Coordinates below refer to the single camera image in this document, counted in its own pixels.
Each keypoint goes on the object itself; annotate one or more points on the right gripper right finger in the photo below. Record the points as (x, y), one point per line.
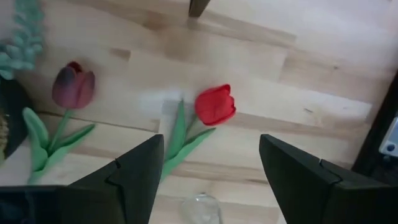
(304, 193)

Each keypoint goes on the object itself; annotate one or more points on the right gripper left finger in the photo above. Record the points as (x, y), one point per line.
(124, 193)

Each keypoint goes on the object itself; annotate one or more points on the red artificial tulip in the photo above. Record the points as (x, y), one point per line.
(214, 104)

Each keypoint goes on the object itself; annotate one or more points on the smooth clear glass vase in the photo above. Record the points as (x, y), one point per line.
(202, 210)

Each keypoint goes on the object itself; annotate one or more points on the white box with blue button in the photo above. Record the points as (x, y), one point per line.
(391, 140)

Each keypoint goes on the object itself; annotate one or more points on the potted succulent plant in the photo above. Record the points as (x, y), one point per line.
(21, 40)

